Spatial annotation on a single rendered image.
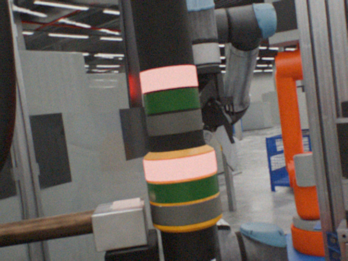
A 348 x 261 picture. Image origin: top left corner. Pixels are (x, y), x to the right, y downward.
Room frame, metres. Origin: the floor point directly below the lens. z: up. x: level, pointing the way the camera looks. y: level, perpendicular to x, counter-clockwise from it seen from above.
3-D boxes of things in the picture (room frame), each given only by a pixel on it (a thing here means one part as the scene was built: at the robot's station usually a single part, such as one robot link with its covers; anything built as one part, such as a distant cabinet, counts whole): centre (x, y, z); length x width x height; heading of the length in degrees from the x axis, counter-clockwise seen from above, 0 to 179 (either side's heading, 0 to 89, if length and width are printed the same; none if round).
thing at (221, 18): (0.92, -0.08, 1.78); 0.11 x 0.11 x 0.08; 2
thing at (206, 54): (0.82, -0.07, 1.70); 0.08 x 0.08 x 0.05
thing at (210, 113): (0.83, -0.07, 1.62); 0.09 x 0.08 x 0.12; 148
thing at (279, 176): (7.35, -2.27, 0.49); 1.27 x 0.88 x 0.98; 138
